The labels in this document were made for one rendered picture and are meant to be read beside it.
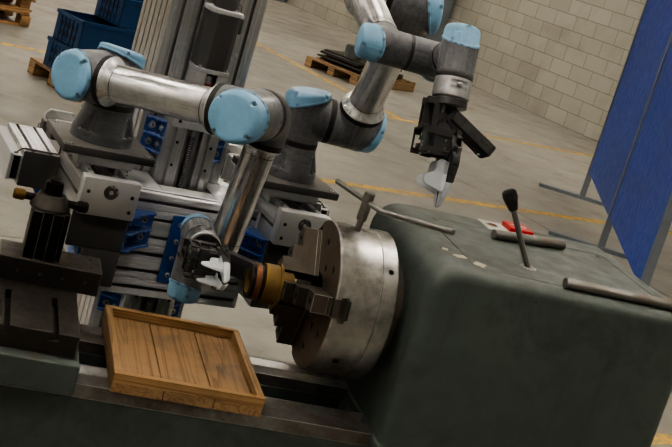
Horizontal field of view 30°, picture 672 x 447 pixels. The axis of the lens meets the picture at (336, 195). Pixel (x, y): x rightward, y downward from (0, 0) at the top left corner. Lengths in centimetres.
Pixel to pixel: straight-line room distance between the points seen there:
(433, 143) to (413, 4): 56
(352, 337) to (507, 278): 33
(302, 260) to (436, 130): 41
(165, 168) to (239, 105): 58
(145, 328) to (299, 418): 41
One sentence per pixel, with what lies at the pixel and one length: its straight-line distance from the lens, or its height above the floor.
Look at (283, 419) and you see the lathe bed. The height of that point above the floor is 86.
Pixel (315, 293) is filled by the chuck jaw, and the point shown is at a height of 112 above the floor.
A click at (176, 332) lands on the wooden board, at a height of 89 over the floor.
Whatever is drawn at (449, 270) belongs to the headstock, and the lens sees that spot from 245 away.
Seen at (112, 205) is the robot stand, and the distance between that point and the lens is 293.
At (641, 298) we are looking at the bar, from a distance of 264.
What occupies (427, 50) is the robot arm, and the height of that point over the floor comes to 162.
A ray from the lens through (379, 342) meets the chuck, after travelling 252.
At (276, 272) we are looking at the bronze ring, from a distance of 256.
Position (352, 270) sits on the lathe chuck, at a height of 118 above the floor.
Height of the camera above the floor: 184
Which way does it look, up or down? 12 degrees down
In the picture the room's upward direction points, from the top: 17 degrees clockwise
